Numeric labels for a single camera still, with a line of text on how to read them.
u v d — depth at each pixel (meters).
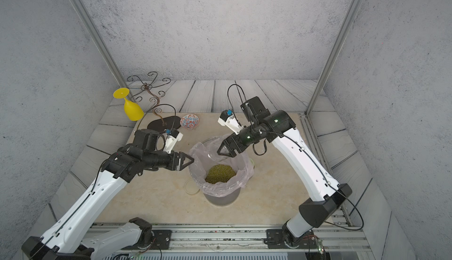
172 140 0.65
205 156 0.75
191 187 0.87
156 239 0.72
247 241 0.74
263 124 0.46
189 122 1.15
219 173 0.87
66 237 0.38
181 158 0.62
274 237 0.73
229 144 0.56
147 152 0.55
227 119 0.58
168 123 1.15
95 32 0.83
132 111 0.92
